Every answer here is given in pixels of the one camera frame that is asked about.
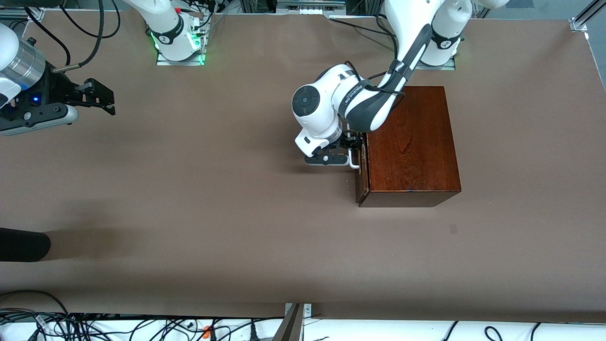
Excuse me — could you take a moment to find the wooden drawer with white handle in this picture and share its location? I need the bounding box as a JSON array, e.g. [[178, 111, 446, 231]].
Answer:
[[349, 134, 371, 205]]

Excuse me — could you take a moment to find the dark wooden cabinet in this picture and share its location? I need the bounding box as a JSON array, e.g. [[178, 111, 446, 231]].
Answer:
[[357, 86, 462, 208]]

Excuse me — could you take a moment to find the black foam cylinder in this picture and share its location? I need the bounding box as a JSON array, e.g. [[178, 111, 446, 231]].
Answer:
[[0, 227, 51, 262]]

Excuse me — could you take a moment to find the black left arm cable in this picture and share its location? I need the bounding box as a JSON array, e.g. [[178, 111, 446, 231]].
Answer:
[[346, 59, 408, 95]]

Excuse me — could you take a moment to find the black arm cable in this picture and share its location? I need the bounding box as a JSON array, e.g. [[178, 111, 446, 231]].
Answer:
[[52, 0, 106, 72], [346, 59, 408, 95]]

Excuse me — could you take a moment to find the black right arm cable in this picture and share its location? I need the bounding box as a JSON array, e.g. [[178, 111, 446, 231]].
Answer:
[[52, 0, 106, 72]]

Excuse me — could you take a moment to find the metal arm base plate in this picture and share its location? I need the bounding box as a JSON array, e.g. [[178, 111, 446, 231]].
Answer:
[[156, 47, 205, 66], [417, 57, 456, 71]]

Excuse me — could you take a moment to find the black base cable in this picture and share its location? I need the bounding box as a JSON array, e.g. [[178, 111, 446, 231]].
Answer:
[[331, 17, 398, 53], [192, 0, 227, 36]]

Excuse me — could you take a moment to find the aluminium table edge bracket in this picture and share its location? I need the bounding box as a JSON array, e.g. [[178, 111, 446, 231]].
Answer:
[[272, 303, 313, 341]]

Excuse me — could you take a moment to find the black looped cable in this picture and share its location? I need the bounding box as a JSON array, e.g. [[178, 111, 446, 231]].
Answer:
[[0, 290, 71, 315]]

